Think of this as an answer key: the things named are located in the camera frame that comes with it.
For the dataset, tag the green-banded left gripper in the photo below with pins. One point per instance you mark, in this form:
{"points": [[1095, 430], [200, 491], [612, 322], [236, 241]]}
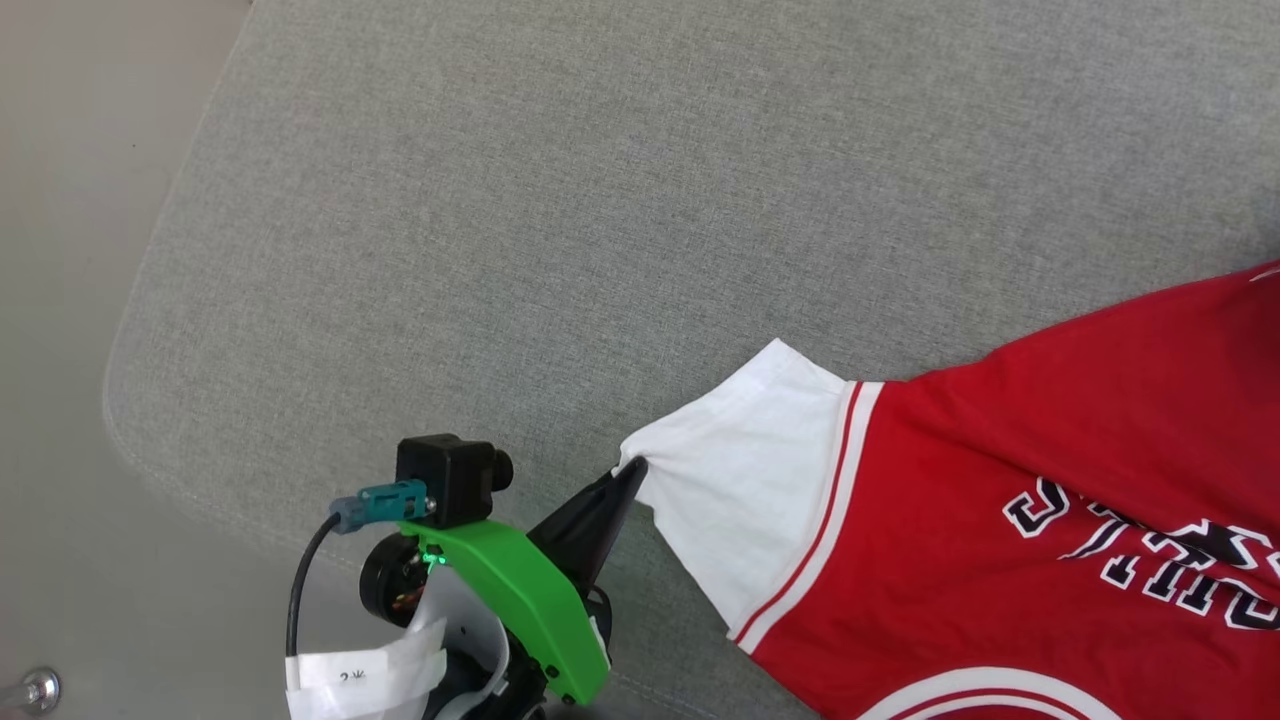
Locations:
{"points": [[530, 590]]}

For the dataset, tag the red and white jersey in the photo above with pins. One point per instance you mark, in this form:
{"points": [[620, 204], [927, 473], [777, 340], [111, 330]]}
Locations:
{"points": [[1000, 450]]}

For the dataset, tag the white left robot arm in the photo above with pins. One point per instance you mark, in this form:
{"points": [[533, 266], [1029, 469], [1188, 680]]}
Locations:
{"points": [[470, 620]]}

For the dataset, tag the metal floor bolt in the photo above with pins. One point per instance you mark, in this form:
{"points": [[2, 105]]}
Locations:
{"points": [[35, 692]]}

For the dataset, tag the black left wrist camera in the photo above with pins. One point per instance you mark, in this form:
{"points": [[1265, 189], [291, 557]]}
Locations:
{"points": [[450, 480]]}

